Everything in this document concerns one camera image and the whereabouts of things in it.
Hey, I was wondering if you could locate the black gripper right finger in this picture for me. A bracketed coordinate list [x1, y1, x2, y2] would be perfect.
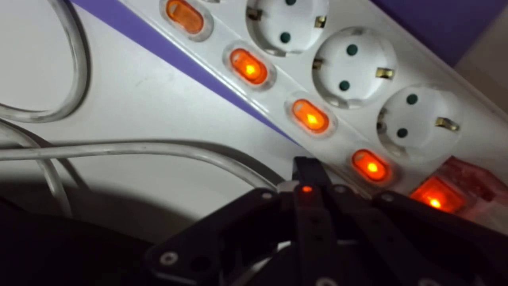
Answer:
[371, 192, 508, 286]

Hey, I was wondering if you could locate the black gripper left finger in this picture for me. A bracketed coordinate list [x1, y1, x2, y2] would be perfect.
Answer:
[144, 157, 374, 286]

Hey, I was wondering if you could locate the white multi-socket power strip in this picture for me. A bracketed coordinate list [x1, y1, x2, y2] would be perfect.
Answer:
[120, 0, 508, 230]

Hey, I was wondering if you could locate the purple paper sheet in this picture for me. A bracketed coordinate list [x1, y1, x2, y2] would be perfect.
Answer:
[71, 0, 508, 132]

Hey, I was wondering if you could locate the white power strip cable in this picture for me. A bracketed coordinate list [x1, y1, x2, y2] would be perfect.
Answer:
[0, 138, 287, 192]

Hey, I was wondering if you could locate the thin looped white cable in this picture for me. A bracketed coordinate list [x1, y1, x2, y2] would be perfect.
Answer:
[0, 119, 89, 219]

